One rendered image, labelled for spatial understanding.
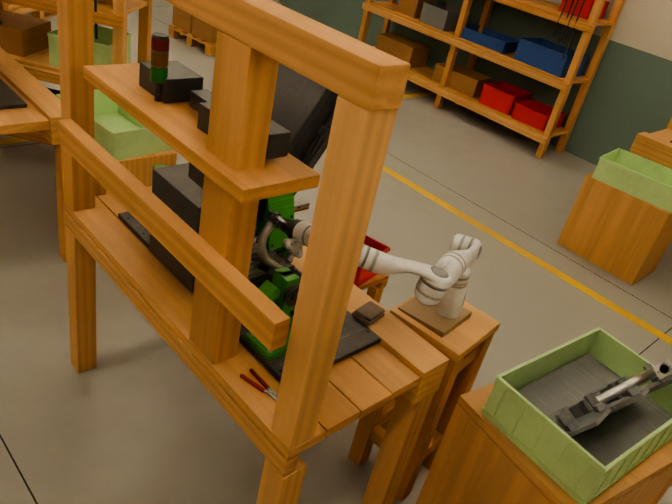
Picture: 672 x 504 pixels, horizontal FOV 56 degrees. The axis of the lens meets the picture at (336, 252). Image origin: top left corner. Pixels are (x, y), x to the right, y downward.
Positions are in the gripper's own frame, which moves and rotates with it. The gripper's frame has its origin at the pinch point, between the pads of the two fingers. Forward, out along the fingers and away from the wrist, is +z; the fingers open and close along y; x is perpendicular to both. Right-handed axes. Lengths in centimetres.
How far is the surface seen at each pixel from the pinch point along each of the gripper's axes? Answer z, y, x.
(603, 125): 138, -418, -366
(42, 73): 291, -3, -40
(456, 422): -57, -72, 22
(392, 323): -29, -48, 5
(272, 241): 2.8, -6.5, 4.8
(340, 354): -31.6, -28.3, 25.4
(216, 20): -25, 70, -20
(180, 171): 31.6, 21.4, 1.8
